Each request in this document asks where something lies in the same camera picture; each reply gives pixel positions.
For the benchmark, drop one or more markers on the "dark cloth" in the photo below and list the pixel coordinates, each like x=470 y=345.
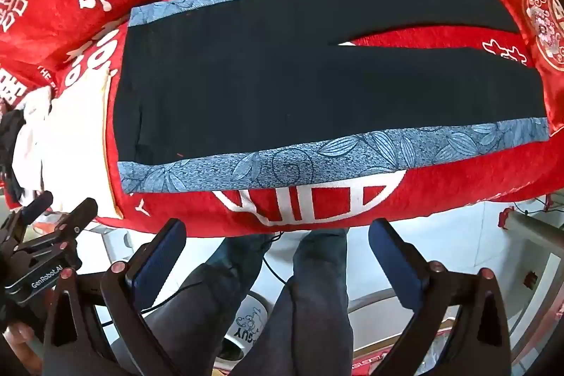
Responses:
x=9 y=142

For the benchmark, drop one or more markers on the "person's left hand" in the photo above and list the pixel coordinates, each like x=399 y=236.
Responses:
x=17 y=341

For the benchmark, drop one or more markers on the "red embroidered pillow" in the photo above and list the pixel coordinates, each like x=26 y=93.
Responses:
x=539 y=19

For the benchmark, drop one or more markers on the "person's right leg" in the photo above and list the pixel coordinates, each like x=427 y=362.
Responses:
x=308 y=314

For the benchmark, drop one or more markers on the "metal rail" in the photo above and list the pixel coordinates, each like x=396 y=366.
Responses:
x=537 y=230

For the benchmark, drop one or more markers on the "white cloth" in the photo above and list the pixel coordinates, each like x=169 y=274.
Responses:
x=33 y=138

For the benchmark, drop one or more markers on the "red hanging ornament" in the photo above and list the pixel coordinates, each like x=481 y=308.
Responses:
x=504 y=219

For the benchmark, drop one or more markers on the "black pants with blue stripes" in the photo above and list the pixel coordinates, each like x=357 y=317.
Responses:
x=264 y=94

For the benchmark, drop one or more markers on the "red printed blanket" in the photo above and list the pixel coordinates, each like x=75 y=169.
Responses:
x=440 y=192

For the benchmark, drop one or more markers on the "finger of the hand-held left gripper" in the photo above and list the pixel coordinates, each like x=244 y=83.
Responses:
x=77 y=215
x=37 y=203

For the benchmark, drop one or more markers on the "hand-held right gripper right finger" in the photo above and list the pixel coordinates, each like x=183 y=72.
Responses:
x=392 y=258

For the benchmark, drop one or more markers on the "person's legs grey jeans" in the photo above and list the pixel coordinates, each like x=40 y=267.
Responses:
x=207 y=296

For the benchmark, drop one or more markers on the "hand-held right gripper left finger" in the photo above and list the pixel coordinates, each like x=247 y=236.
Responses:
x=163 y=253

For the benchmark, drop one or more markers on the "white printed slipper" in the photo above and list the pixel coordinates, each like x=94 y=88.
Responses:
x=249 y=323

